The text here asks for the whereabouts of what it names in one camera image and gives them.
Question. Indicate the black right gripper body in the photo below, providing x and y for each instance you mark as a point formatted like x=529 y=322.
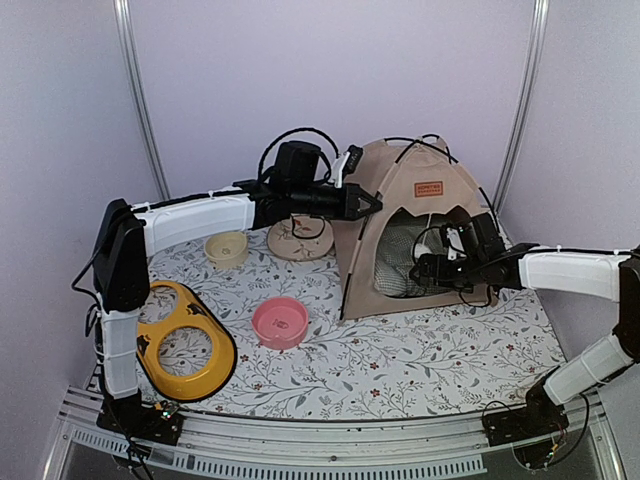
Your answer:
x=462 y=279

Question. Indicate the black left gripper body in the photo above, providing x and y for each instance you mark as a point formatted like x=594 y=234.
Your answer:
x=307 y=202

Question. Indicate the green checkered pet cushion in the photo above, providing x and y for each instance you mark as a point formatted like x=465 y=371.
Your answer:
x=395 y=253

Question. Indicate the beige fabric pet tent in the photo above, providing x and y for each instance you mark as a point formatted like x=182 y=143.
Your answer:
x=421 y=188

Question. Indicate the cream pet bowl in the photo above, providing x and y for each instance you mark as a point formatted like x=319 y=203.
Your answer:
x=227 y=250

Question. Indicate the pink pet bowl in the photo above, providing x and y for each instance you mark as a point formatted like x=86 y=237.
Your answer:
x=280 y=323

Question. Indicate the yellow double bowl holder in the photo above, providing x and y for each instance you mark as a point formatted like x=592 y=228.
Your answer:
x=184 y=350

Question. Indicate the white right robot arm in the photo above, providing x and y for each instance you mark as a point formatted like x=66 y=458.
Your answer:
x=594 y=288

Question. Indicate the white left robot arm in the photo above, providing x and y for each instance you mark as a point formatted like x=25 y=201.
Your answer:
x=138 y=314

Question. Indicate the round beige embroidered mat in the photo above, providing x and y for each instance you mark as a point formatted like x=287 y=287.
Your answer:
x=300 y=238

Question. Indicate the floral white table mat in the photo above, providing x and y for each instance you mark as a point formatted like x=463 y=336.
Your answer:
x=432 y=362

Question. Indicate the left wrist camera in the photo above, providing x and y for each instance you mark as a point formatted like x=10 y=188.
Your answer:
x=345 y=165

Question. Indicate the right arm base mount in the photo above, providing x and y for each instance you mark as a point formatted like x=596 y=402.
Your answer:
x=538 y=417

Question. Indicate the aluminium front rail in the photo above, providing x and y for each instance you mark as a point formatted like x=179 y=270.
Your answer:
x=232 y=447

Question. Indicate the left aluminium frame post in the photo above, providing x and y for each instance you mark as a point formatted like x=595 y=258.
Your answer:
x=127 y=41

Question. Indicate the aluminium frame post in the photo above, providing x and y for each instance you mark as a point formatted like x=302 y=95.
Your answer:
x=531 y=68
x=127 y=41

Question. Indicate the right aluminium frame post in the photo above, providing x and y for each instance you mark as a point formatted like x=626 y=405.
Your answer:
x=531 y=68

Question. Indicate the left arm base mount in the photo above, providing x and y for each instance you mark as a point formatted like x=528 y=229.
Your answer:
x=130 y=417

